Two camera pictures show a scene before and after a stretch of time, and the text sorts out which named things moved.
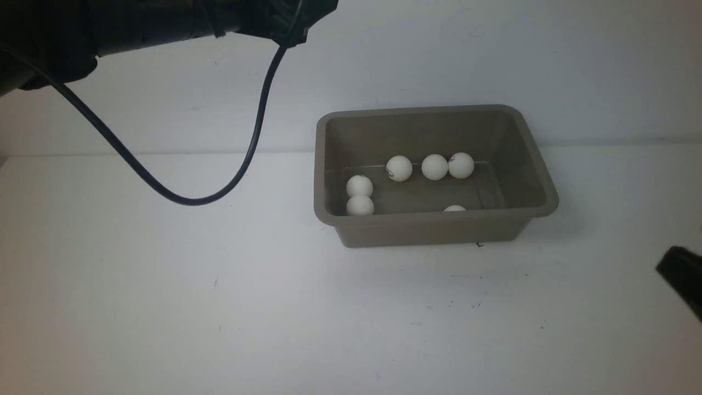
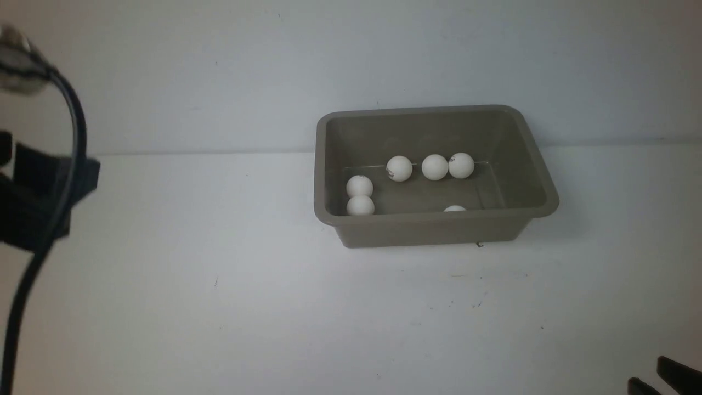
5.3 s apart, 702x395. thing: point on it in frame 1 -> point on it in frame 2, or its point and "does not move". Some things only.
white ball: [359, 185] does not move
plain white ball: [454, 208] does not move
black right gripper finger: [683, 267] -> [685, 380]
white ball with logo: [460, 165] does not move
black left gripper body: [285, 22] -> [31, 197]
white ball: [360, 205] does not move
